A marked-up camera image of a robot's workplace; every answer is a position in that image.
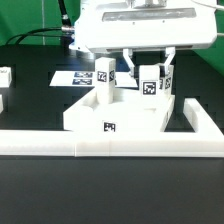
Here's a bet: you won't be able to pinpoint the white sheet with markers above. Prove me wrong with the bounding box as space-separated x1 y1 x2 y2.
50 71 137 88

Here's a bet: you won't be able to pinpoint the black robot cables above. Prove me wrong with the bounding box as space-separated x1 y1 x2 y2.
4 0 76 46

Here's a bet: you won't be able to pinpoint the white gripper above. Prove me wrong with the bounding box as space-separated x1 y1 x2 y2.
74 0 217 78

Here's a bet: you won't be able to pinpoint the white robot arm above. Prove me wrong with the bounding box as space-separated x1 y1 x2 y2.
70 0 218 71

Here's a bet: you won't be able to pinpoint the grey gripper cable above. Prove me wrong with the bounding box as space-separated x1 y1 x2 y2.
191 0 224 12

